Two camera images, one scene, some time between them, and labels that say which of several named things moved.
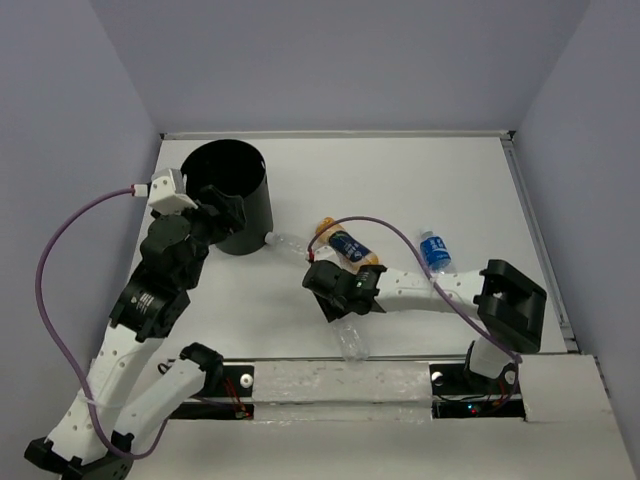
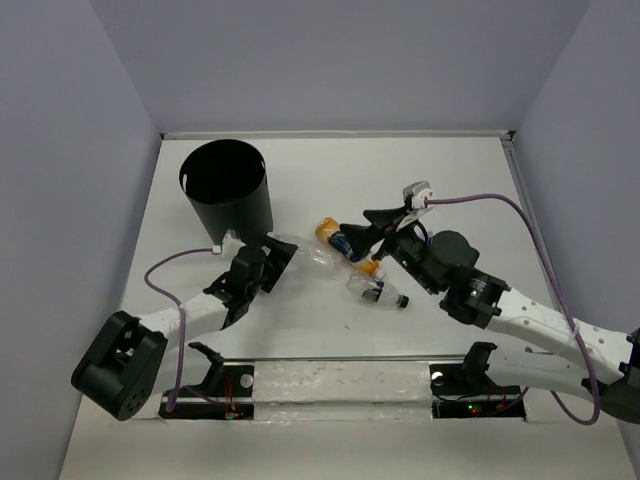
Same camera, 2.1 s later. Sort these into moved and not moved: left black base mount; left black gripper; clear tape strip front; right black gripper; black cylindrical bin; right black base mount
Moved: left black gripper; right black gripper
Not moved: right black base mount; black cylindrical bin; left black base mount; clear tape strip front
